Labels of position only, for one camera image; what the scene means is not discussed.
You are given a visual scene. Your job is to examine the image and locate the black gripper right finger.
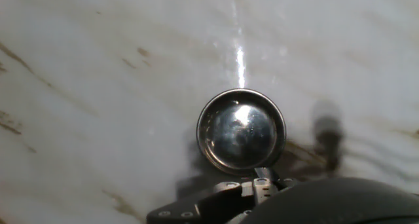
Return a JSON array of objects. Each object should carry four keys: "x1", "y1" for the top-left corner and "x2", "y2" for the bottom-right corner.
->
[{"x1": 254, "y1": 167, "x2": 301, "y2": 189}]

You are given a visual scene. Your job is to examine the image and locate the small round steel plate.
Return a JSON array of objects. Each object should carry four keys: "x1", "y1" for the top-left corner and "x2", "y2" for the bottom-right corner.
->
[{"x1": 196, "y1": 88, "x2": 287, "y2": 176}]

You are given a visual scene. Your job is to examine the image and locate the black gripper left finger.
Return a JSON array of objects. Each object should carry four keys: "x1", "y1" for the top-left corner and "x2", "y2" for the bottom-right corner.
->
[{"x1": 146, "y1": 177, "x2": 279, "y2": 224}]

